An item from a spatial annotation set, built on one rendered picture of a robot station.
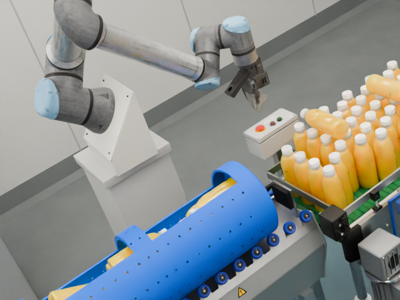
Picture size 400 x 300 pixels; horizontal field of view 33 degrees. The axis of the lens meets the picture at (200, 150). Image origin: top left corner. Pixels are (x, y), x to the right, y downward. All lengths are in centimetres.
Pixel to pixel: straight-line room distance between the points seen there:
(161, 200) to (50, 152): 219
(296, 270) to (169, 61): 85
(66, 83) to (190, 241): 87
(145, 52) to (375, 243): 100
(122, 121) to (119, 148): 11
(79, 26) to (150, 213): 104
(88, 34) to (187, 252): 73
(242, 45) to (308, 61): 306
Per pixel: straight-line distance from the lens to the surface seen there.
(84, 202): 470
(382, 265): 236
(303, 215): 237
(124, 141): 262
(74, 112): 263
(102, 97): 268
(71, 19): 209
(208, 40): 245
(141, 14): 495
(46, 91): 261
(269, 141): 262
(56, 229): 458
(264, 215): 219
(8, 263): 369
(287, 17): 569
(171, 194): 287
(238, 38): 242
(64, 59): 260
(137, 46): 220
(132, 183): 275
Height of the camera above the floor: 247
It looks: 31 degrees down
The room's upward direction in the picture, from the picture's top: 20 degrees counter-clockwise
